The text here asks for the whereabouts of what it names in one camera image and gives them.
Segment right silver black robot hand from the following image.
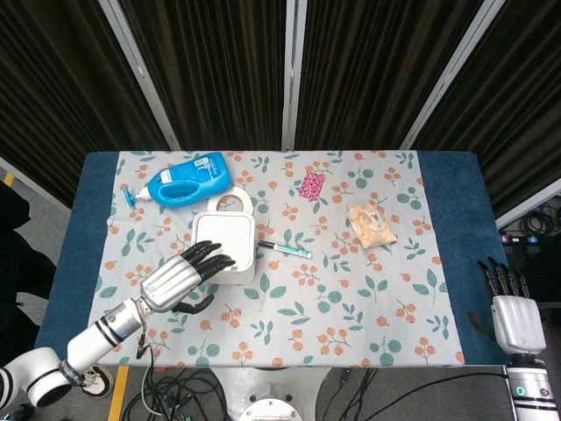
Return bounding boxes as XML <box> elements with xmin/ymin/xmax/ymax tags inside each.
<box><xmin>476</xmin><ymin>256</ymin><xmax>548</xmax><ymax>354</ymax></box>

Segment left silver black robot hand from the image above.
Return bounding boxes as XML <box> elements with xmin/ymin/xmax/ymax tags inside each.
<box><xmin>139</xmin><ymin>240</ymin><xmax>237</xmax><ymax>314</ymax></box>

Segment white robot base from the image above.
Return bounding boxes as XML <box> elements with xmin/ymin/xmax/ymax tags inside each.
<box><xmin>238</xmin><ymin>397</ymin><xmax>308</xmax><ymax>421</ymax></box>

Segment white square box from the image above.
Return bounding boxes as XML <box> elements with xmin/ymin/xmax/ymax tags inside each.
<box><xmin>190</xmin><ymin>209</ymin><xmax>258</xmax><ymax>286</ymax></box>

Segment black power strip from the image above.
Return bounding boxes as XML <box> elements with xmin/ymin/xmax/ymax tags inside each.
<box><xmin>499</xmin><ymin>233</ymin><xmax>561</xmax><ymax>247</ymax></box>

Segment blue pump lotion bottle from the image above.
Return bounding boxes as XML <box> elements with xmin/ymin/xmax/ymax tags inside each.
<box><xmin>124</xmin><ymin>152</ymin><xmax>233</xmax><ymax>211</ymax></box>

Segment blue table cover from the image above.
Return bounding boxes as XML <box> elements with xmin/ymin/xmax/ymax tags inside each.
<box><xmin>34</xmin><ymin>151</ymin><xmax>509</xmax><ymax>367</ymax></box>

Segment white tape roll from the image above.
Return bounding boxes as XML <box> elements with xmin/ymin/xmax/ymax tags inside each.
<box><xmin>205</xmin><ymin>186</ymin><xmax>254</xmax><ymax>217</ymax></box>

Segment green white marker pen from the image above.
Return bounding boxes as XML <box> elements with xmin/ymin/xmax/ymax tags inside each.
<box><xmin>257</xmin><ymin>239</ymin><xmax>314</xmax><ymax>260</ymax></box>

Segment white sneaker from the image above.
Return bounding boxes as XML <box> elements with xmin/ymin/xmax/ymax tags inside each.
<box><xmin>78</xmin><ymin>366</ymin><xmax>115</xmax><ymax>399</ymax></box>

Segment floral fruit print tablecloth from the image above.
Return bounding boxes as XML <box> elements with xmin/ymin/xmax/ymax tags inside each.
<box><xmin>87</xmin><ymin>150</ymin><xmax>465</xmax><ymax>368</ymax></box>

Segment black bulky object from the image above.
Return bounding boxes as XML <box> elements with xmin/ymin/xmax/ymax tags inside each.
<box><xmin>0</xmin><ymin>182</ymin><xmax>58</xmax><ymax>352</ymax></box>

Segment pink patterned card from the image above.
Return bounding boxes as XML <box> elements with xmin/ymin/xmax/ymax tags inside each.
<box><xmin>298</xmin><ymin>170</ymin><xmax>328</xmax><ymax>199</ymax></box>

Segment clear bag of snacks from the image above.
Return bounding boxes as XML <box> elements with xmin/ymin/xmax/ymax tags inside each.
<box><xmin>346</xmin><ymin>201</ymin><xmax>399</xmax><ymax>250</ymax></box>

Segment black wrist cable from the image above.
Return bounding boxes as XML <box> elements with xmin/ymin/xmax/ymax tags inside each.
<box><xmin>134</xmin><ymin>306</ymin><xmax>155</xmax><ymax>361</ymax></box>

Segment tangled black floor cables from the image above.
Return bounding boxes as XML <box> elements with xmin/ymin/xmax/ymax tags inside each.
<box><xmin>122</xmin><ymin>366</ymin><xmax>240</xmax><ymax>421</ymax></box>

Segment grey metal partition post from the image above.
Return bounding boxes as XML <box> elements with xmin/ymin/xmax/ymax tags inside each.
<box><xmin>96</xmin><ymin>0</ymin><xmax>181</xmax><ymax>151</ymax></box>
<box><xmin>281</xmin><ymin>0</ymin><xmax>308</xmax><ymax>150</ymax></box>
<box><xmin>399</xmin><ymin>0</ymin><xmax>509</xmax><ymax>150</ymax></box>

